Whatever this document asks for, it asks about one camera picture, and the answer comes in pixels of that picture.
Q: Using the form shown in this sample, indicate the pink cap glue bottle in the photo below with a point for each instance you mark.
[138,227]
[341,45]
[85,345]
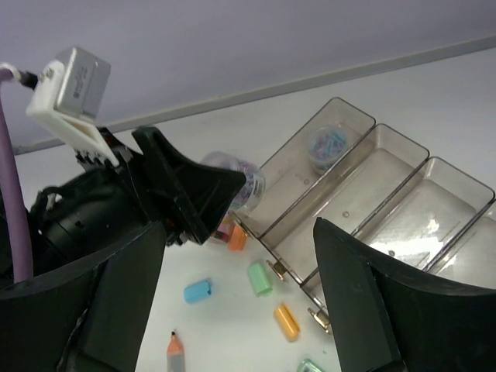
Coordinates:
[224,230]

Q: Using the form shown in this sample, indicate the orange tip grey highlighter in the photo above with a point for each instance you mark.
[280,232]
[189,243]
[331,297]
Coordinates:
[175,354]

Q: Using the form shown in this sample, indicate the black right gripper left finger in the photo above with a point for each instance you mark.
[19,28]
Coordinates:
[89,315]

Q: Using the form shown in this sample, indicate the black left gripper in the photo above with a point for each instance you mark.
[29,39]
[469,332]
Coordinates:
[105,203]

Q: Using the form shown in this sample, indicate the blue highlighter cap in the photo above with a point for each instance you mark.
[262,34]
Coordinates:
[198,291]

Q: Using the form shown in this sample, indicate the orange highlighter cap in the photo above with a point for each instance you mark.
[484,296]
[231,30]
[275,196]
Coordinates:
[237,239]

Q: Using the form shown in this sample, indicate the clear four-compartment organizer tray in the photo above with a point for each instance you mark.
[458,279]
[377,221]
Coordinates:
[386,190]

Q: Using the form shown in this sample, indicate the green capped highlighter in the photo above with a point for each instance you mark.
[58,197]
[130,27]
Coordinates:
[307,365]

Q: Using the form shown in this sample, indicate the yellow-orange highlighter cap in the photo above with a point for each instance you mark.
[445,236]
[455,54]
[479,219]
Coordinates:
[287,322]

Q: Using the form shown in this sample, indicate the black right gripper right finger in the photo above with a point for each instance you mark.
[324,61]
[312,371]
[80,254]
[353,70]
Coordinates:
[386,315]

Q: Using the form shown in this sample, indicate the green highlighter cap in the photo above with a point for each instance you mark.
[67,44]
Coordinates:
[260,282]

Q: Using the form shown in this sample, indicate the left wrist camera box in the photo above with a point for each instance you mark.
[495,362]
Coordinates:
[67,98]

